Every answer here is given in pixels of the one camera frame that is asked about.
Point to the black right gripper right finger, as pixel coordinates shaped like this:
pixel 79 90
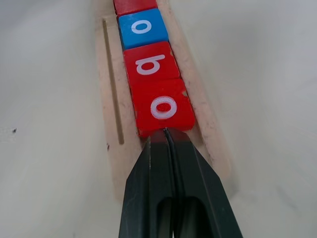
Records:
pixel 198 188

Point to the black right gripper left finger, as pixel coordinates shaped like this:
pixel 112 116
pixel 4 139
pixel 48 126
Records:
pixel 148 188

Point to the red tile letter o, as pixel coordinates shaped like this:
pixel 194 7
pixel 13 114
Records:
pixel 161 106

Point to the light wooden slotted board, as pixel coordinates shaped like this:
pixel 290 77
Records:
pixel 111 119

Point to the red tile letter b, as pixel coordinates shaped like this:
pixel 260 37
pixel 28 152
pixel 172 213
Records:
pixel 149 64

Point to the blue block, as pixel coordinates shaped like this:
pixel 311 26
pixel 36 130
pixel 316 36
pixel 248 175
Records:
pixel 142 28

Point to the red tile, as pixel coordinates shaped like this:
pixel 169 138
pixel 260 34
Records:
pixel 135 6

